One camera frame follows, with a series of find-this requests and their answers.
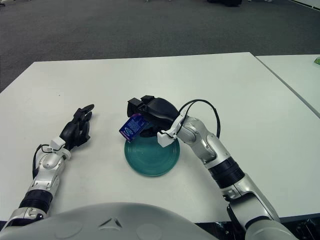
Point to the small green packet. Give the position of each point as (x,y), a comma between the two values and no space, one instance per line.
(317,60)

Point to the teal round plate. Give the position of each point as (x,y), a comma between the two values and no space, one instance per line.
(152,160)

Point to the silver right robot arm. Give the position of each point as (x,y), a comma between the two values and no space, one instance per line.
(200,135)

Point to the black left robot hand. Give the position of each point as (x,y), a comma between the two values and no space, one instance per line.
(71,132)

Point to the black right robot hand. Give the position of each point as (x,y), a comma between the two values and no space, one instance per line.
(160,110)

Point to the blue gum box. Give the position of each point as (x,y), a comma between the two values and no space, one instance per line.
(132,127)

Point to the grey robot torso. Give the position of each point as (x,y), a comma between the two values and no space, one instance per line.
(112,215)

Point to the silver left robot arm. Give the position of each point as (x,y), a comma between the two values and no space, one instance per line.
(47,165)

